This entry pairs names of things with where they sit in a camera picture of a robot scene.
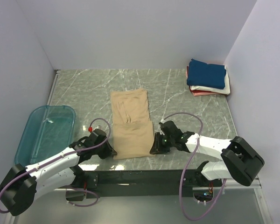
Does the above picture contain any folded blue t-shirt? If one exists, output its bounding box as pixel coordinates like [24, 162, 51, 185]
[187, 59, 226, 89]

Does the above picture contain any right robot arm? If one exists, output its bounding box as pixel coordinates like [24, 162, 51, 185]
[150, 121, 265, 186]

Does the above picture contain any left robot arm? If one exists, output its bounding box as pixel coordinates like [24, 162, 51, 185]
[0, 129, 115, 216]

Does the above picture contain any folded white t-shirt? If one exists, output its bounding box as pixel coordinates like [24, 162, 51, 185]
[189, 67, 231, 95]

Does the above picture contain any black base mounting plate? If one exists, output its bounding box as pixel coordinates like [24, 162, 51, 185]
[65, 169, 222, 202]

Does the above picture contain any beige t-shirt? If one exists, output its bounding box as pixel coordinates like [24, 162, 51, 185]
[111, 88, 155, 160]

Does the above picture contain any teal plastic bin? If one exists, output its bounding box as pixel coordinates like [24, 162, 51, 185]
[14, 105, 76, 166]

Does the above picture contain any folded pink t-shirt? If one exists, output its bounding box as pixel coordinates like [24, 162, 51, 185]
[190, 90, 218, 97]

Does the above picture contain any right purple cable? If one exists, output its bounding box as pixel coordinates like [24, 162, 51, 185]
[162, 112, 227, 221]

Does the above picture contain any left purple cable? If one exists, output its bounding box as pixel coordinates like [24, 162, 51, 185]
[0, 117, 112, 214]

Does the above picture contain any purple cable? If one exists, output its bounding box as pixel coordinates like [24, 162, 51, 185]
[0, 117, 112, 214]
[162, 112, 227, 221]

